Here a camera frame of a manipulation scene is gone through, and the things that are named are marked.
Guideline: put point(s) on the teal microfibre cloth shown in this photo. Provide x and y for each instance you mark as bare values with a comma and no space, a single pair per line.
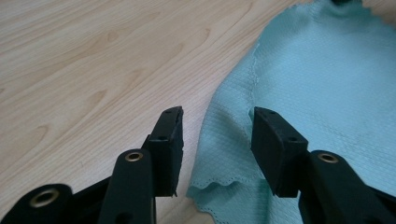
311,93

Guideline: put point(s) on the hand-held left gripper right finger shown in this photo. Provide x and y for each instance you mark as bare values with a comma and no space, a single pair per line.
275,149

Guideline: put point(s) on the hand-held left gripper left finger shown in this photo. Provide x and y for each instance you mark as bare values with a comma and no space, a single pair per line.
166,149

